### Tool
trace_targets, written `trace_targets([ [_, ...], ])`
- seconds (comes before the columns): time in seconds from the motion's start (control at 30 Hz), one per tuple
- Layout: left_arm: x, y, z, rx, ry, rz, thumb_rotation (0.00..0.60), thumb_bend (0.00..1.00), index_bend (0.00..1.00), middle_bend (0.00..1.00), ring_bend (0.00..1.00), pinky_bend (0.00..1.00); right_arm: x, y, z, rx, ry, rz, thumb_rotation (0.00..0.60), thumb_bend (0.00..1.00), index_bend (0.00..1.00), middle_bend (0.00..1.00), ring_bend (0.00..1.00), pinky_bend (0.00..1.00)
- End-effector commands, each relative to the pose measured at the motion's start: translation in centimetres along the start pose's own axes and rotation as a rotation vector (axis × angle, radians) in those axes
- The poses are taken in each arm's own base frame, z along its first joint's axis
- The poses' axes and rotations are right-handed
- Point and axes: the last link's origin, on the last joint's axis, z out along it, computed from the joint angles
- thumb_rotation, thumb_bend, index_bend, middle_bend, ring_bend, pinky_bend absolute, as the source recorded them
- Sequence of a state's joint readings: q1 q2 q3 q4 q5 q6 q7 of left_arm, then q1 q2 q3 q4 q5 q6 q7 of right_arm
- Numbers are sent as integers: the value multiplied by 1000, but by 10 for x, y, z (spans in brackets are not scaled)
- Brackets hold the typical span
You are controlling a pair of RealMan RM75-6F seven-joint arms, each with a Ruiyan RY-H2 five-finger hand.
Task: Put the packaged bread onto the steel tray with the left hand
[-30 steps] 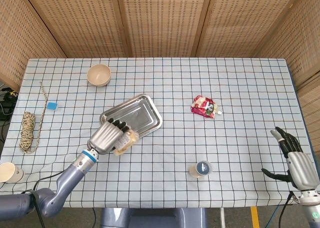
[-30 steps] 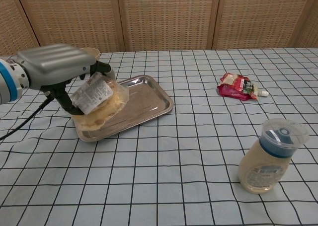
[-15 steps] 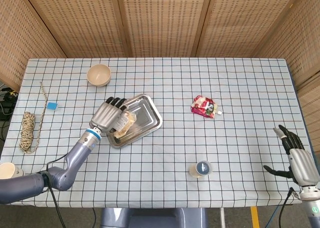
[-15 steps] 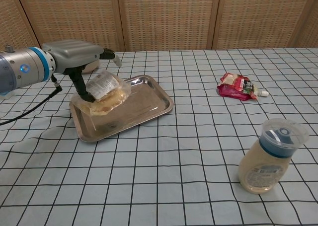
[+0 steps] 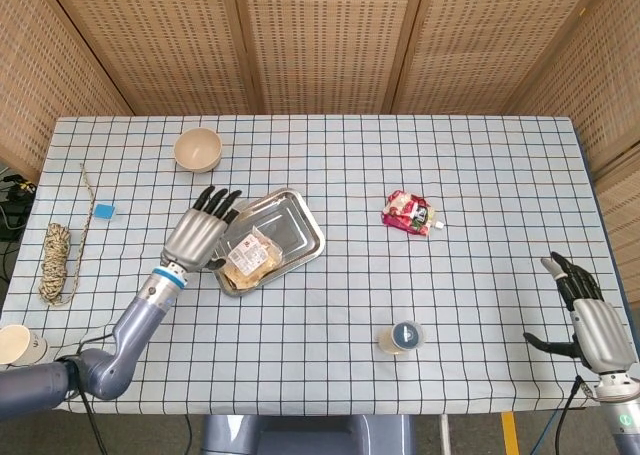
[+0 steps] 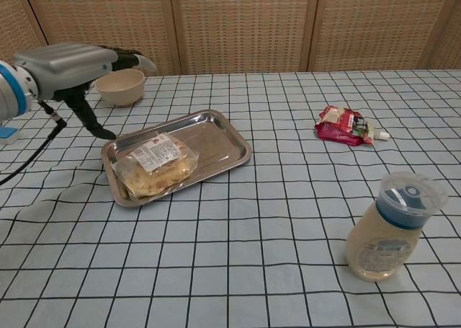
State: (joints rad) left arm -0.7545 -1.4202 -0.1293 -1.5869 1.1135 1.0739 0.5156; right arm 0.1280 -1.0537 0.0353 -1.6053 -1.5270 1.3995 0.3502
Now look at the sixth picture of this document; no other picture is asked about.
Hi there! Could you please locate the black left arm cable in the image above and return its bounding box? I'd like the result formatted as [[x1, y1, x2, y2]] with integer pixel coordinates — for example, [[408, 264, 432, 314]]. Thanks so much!
[[0, 99, 68, 187]]

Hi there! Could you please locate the clear bag of snacks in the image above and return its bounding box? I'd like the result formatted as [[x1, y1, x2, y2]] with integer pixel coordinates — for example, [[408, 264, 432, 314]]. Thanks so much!
[[112, 132, 200, 199]]

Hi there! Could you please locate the blue square block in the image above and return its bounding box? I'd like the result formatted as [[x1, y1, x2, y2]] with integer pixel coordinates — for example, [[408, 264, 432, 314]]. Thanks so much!
[[0, 126, 19, 144]]

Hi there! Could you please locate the beige round bowl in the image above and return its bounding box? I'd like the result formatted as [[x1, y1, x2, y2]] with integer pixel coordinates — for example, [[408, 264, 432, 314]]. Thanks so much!
[[94, 69, 146, 107]]

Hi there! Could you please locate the beige sauce bottle blue cap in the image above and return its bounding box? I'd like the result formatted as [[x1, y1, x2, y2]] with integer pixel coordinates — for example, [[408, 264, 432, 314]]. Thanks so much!
[[345, 172, 449, 284]]

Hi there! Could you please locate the rectangular stainless steel tray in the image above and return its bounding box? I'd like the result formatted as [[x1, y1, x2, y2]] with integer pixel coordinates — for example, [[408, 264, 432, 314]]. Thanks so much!
[[100, 108, 253, 209]]

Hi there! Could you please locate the woven bamboo screen panel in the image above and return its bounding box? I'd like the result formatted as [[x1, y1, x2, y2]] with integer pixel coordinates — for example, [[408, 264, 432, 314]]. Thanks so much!
[[420, 0, 461, 70], [0, 0, 48, 61], [25, 0, 182, 77], [308, 0, 444, 72], [169, 0, 321, 75]]

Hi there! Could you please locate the red crumpled spout pouch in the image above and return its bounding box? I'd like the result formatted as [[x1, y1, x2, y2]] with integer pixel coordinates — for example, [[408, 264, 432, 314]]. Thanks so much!
[[314, 105, 391, 148]]

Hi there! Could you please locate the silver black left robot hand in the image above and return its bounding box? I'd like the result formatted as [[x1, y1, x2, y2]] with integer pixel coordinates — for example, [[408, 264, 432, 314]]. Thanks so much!
[[13, 43, 158, 141]]

